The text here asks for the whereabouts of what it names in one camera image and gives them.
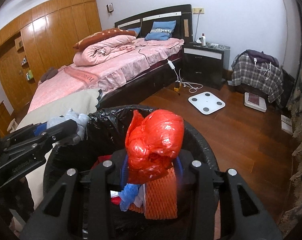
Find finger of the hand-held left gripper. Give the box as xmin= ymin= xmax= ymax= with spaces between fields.
xmin=3 ymin=119 xmax=78 ymax=157
xmin=1 ymin=121 xmax=50 ymax=143

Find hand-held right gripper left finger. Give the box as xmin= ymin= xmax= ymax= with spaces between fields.
xmin=20 ymin=150 xmax=131 ymax=240

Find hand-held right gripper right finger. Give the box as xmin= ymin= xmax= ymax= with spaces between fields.
xmin=172 ymin=150 xmax=283 ymax=240

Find red cloth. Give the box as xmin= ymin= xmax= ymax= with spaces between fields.
xmin=92 ymin=155 xmax=123 ymax=205

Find grey cloth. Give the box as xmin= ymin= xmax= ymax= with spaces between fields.
xmin=46 ymin=108 xmax=90 ymax=145

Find large orange foam net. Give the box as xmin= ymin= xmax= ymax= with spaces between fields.
xmin=143 ymin=167 xmax=179 ymax=219

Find white tissue wad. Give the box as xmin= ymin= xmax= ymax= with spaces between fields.
xmin=135 ymin=187 xmax=146 ymax=207

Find red plastic bag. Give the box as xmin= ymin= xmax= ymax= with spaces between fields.
xmin=125 ymin=109 xmax=185 ymax=183

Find bin with black liner bag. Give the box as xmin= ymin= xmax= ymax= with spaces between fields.
xmin=42 ymin=105 xmax=220 ymax=240

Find beige tablecloth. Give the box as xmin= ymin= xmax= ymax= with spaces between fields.
xmin=15 ymin=89 xmax=103 ymax=210

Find small pale wooden stool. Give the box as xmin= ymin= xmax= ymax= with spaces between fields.
xmin=7 ymin=119 xmax=18 ymax=133

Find wooden desk cabinet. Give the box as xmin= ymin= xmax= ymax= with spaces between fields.
xmin=0 ymin=101 xmax=11 ymax=130

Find white bathroom scale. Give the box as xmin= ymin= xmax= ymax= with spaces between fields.
xmin=188 ymin=92 xmax=226 ymax=115

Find bed with dark headboard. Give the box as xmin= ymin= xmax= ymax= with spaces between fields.
xmin=27 ymin=4 xmax=193 ymax=115

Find wooden wardrobe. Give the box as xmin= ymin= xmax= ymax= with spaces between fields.
xmin=0 ymin=0 xmax=103 ymax=110

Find pink folded quilt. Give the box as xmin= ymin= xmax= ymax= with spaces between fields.
xmin=73 ymin=34 xmax=137 ymax=66

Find white tray with red book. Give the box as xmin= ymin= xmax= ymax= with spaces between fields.
xmin=243 ymin=92 xmax=267 ymax=113

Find black and white nightstand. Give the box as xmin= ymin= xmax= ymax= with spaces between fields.
xmin=183 ymin=41 xmax=231 ymax=90

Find white carton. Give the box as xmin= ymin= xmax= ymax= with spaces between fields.
xmin=281 ymin=114 xmax=293 ymax=133

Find plaid cloth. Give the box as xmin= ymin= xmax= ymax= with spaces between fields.
xmin=231 ymin=51 xmax=284 ymax=105

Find patterned curtain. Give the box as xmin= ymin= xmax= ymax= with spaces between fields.
xmin=286 ymin=42 xmax=302 ymax=218

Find purple cloth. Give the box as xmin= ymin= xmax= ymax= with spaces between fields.
xmin=246 ymin=49 xmax=279 ymax=67

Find large blue pillow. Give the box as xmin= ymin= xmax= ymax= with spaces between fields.
xmin=145 ymin=21 xmax=177 ymax=41

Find white floor cables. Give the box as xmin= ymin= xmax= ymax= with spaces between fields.
xmin=175 ymin=69 xmax=204 ymax=93

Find white charger cable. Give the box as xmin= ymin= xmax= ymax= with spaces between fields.
xmin=253 ymin=59 xmax=273 ymax=80

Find grey power cord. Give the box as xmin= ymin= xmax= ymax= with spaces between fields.
xmin=195 ymin=12 xmax=201 ymax=42

